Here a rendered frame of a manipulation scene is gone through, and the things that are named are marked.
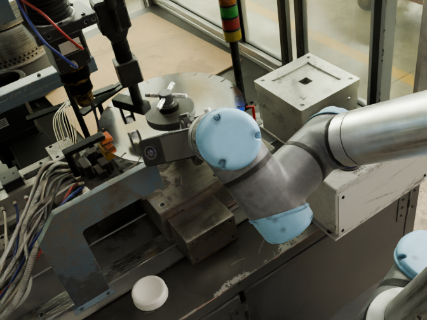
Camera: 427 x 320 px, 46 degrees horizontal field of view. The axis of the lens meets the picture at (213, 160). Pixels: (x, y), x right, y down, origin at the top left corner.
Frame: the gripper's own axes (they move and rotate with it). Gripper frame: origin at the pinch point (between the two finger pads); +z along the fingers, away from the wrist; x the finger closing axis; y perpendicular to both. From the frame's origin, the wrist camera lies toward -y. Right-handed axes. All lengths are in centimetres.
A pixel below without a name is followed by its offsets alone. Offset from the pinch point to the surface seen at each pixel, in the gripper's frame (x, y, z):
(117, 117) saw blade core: 7.9, -11.0, 21.6
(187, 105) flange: 5.9, 4.3, 16.6
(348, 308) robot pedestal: -37.6, 18.6, -9.5
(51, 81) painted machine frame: 20.0, -22.9, 25.6
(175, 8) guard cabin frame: 44, 21, 102
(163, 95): 9.4, -0.3, 14.1
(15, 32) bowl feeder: 41, -32, 61
